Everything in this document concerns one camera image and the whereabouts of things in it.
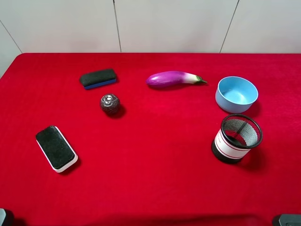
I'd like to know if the blue felt whiteboard eraser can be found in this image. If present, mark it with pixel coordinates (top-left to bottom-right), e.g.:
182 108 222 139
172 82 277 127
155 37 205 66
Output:
79 69 117 90

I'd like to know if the dark object bottom right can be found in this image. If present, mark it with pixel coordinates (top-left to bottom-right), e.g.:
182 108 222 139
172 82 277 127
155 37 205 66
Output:
272 214 301 226

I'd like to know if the dark object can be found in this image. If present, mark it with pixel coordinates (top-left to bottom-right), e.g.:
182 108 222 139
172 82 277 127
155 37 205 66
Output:
0 208 14 226
272 214 301 226

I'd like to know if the dark object bottom left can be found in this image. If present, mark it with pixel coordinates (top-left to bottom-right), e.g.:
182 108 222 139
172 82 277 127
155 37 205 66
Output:
0 208 14 226

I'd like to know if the purple toy eggplant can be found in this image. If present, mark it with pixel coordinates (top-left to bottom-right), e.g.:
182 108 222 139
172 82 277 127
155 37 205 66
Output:
146 71 207 88

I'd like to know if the dark textured ball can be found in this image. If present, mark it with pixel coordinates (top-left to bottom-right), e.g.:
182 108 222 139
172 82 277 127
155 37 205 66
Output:
100 93 120 115

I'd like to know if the red tablecloth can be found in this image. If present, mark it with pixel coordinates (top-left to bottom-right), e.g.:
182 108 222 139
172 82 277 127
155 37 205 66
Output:
0 53 301 226

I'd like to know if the light blue bowl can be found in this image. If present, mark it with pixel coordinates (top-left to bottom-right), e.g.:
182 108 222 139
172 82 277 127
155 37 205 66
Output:
215 76 259 113

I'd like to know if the black mesh pen holder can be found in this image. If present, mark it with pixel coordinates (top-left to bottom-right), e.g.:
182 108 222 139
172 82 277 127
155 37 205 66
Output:
211 113 262 164

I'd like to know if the white felt whiteboard eraser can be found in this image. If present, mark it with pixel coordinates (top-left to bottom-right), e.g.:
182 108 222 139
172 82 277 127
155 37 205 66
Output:
35 126 78 173

